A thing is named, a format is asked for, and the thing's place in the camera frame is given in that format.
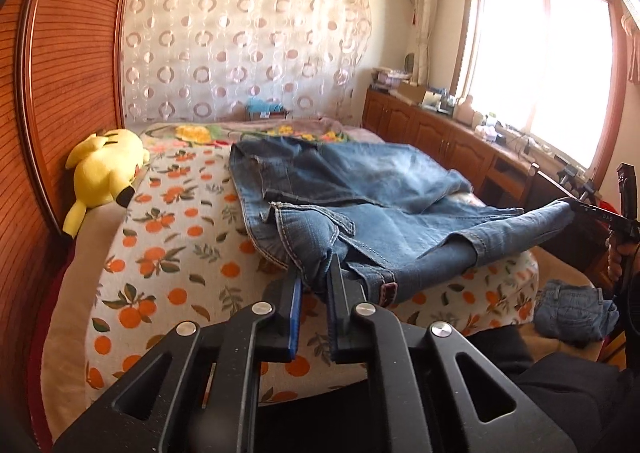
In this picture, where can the wooden headboard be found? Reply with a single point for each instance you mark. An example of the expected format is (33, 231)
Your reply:
(60, 83)

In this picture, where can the person's dark clothing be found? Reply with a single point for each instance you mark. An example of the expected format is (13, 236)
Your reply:
(565, 393)

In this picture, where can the orange fruit print blanket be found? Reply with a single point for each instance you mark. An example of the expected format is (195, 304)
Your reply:
(190, 253)

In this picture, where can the circle pattern sheer curtain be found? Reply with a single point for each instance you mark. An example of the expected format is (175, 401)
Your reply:
(240, 43)

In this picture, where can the beige mattress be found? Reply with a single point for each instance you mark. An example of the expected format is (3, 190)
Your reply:
(75, 293)

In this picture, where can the cardboard box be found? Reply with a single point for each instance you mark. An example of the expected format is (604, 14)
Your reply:
(415, 94)

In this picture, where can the floral blanket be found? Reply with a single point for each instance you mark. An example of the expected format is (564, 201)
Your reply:
(210, 133)

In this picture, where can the blue denim pants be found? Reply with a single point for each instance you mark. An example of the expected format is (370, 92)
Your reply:
(360, 183)

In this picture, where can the teal fluffy item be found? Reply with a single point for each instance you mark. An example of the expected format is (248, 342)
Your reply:
(265, 108)

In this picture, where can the yellow plush toy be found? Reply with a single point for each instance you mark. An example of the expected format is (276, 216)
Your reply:
(102, 168)

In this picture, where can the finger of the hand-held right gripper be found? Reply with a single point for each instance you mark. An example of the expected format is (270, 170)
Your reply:
(597, 215)

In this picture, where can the person's right hand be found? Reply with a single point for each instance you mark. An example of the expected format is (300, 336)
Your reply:
(614, 260)

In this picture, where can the window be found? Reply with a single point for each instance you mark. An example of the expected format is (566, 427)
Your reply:
(540, 53)

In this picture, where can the stack of papers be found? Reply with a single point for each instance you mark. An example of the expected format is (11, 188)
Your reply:
(392, 78)

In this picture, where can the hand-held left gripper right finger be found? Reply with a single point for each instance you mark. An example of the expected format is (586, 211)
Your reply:
(336, 328)

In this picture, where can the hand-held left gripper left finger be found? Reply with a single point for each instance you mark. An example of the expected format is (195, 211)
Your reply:
(295, 320)

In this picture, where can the wooden cabinet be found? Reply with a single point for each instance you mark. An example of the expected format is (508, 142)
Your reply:
(425, 133)

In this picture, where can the beige curtain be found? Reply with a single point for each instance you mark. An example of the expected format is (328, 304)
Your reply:
(425, 23)

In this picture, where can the small denim garment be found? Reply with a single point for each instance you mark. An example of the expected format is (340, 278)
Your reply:
(572, 310)

